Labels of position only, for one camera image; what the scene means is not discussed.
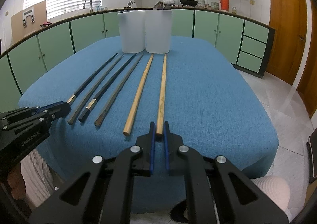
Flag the person's leg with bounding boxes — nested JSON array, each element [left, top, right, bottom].
[[251, 175, 291, 216], [20, 148, 58, 208]]

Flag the person's left leg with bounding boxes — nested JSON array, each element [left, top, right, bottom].
[[20, 148, 58, 208]]

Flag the dark furniture piece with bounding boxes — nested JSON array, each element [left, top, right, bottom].
[[306, 127, 317, 205]]

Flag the wooden chopstick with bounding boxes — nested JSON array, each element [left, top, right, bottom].
[[123, 54, 154, 136], [156, 54, 168, 137]]

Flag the grey metal chopstick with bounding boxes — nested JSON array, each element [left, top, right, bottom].
[[94, 54, 144, 127], [67, 54, 124, 125]]

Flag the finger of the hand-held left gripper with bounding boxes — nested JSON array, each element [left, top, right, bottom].
[[0, 106, 72, 133], [0, 101, 69, 122]]

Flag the wooden door with handle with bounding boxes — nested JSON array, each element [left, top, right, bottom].
[[265, 0, 308, 86]]

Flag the brown cardboard box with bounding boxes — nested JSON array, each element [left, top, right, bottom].
[[11, 0, 47, 44]]

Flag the black chopstick with metal band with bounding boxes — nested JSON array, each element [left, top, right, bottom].
[[66, 52, 119, 106], [78, 53, 137, 123]]

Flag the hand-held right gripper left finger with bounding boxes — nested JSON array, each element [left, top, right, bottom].
[[29, 122, 156, 224]]

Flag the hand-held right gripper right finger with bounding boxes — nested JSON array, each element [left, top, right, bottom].
[[163, 121, 289, 224]]

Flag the steel kitchen faucet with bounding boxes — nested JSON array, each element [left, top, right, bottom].
[[82, 0, 93, 13]]

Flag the black wok with lid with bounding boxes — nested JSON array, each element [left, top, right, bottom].
[[180, 0, 199, 8]]

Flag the green lower kitchen cabinets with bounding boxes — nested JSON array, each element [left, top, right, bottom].
[[0, 6, 276, 111]]

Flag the person's left hand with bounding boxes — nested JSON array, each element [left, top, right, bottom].
[[7, 165, 26, 203]]

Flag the person's right leg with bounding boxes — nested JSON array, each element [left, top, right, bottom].
[[251, 175, 291, 216]]

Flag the white two-compartment utensil holder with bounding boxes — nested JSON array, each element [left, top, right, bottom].
[[116, 9, 172, 54]]

